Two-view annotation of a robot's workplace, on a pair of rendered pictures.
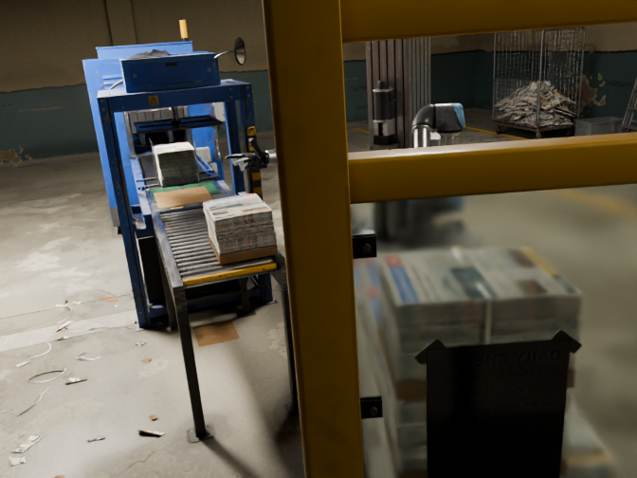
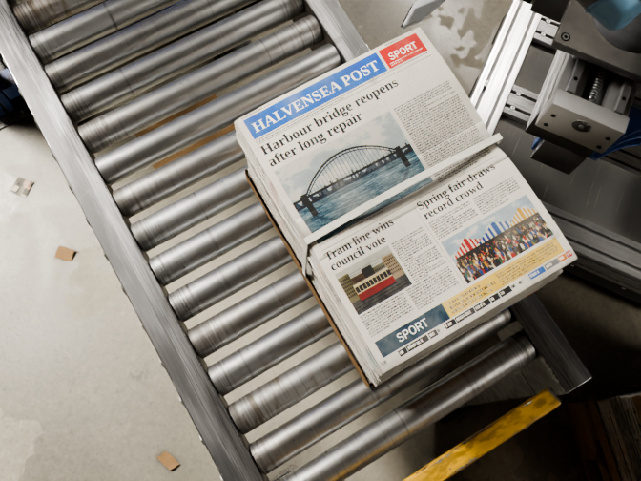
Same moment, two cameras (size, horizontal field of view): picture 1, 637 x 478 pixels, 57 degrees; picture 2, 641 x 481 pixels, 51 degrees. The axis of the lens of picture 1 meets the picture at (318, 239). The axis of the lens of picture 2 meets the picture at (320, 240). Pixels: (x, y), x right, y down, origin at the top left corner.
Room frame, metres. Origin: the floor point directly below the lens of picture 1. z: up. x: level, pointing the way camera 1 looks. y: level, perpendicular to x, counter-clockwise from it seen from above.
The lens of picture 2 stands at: (2.58, 0.60, 1.82)
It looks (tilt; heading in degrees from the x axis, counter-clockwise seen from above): 74 degrees down; 339
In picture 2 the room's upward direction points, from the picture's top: 9 degrees clockwise
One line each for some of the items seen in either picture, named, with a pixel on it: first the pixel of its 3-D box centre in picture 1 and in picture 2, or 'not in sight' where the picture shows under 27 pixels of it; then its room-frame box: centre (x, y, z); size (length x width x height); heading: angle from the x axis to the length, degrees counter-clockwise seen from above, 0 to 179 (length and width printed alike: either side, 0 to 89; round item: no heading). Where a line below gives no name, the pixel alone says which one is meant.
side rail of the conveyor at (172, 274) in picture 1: (165, 252); (93, 191); (3.04, 0.84, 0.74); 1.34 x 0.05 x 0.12; 18
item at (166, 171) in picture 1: (175, 163); not in sight; (4.63, 1.09, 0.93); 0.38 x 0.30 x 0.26; 18
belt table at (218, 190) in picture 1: (188, 201); not in sight; (4.09, 0.92, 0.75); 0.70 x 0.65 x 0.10; 18
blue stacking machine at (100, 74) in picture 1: (157, 120); not in sight; (6.68, 1.71, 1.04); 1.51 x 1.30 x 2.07; 18
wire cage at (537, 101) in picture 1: (535, 83); not in sight; (9.81, -3.71, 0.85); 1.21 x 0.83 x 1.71; 18
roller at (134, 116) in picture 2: (208, 235); (204, 82); (3.18, 0.62, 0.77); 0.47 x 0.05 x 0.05; 108
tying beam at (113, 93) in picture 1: (172, 94); not in sight; (4.08, 0.92, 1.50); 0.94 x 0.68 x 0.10; 108
